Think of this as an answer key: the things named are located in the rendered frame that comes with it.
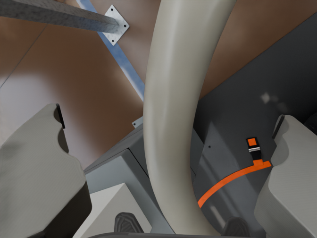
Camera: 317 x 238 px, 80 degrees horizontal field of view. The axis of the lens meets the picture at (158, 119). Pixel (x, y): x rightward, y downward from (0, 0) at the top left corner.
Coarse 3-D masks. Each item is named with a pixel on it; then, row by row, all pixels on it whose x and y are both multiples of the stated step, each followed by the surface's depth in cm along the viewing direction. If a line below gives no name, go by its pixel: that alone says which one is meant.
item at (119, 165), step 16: (192, 128) 145; (128, 144) 84; (192, 144) 130; (96, 160) 107; (112, 160) 73; (128, 160) 72; (144, 160) 80; (192, 160) 118; (96, 176) 78; (112, 176) 75; (128, 176) 72; (144, 176) 75; (192, 176) 108; (144, 192) 72; (144, 208) 75; (160, 224) 75
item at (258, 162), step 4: (248, 140) 134; (252, 140) 133; (256, 140) 133; (248, 144) 136; (252, 144) 134; (256, 144) 134; (252, 148) 134; (256, 148) 133; (252, 152) 134; (256, 152) 133; (260, 152) 134; (252, 156) 134; (256, 156) 133; (260, 156) 132; (256, 160) 133; (260, 160) 132; (256, 164) 133; (260, 164) 132
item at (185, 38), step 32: (192, 0) 7; (224, 0) 7; (160, 32) 8; (192, 32) 7; (160, 64) 8; (192, 64) 8; (160, 96) 9; (192, 96) 9; (160, 128) 10; (160, 160) 11; (160, 192) 13; (192, 192) 14; (192, 224) 15
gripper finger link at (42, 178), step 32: (32, 128) 8; (64, 128) 11; (0, 160) 7; (32, 160) 7; (64, 160) 7; (0, 192) 6; (32, 192) 6; (64, 192) 6; (0, 224) 5; (32, 224) 5; (64, 224) 6
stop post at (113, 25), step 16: (0, 0) 69; (16, 0) 74; (32, 0) 81; (48, 0) 90; (0, 16) 74; (16, 16) 78; (32, 16) 84; (48, 16) 90; (64, 16) 96; (80, 16) 105; (96, 16) 121; (112, 16) 141; (112, 32) 143
